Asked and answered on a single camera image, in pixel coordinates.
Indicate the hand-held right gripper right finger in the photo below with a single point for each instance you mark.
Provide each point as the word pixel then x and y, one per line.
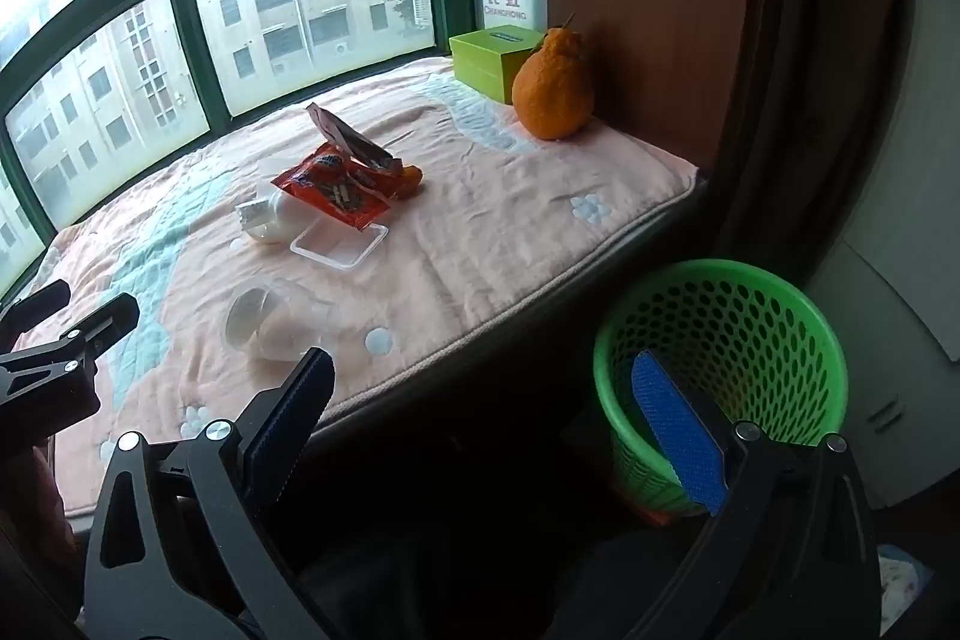
pixel 675 430

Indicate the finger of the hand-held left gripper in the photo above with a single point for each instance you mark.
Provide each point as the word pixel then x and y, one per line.
pixel 41 304
pixel 105 321

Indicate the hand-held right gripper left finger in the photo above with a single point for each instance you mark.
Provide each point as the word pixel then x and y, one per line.
pixel 300 400

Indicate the green plastic mesh wastebasket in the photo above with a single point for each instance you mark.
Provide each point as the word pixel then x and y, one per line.
pixel 750 325

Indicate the clear rectangular plastic tray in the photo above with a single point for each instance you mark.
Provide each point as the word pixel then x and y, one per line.
pixel 337 246

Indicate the clear plastic cup white lid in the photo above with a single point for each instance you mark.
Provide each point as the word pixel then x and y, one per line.
pixel 277 325

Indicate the small ribbed clear plastic container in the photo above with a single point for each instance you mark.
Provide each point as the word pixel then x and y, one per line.
pixel 270 224

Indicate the red snack wrapper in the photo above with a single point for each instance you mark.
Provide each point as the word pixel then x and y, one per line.
pixel 330 190

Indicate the orange peel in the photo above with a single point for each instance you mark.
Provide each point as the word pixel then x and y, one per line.
pixel 409 179

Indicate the white cabinet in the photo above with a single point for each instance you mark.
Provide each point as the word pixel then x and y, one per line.
pixel 900 325

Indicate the silver-lined snack packet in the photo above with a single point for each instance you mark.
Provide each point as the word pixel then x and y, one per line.
pixel 352 144

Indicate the light patterned cloth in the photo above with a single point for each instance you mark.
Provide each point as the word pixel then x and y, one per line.
pixel 896 587

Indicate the whole orange with stem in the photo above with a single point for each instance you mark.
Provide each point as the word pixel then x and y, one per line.
pixel 551 93

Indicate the dark curtain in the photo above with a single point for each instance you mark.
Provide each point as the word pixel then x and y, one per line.
pixel 825 85

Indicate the green cardboard box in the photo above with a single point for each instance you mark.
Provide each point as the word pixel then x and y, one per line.
pixel 480 63

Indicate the green window frame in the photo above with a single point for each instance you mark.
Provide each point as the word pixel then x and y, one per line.
pixel 180 10

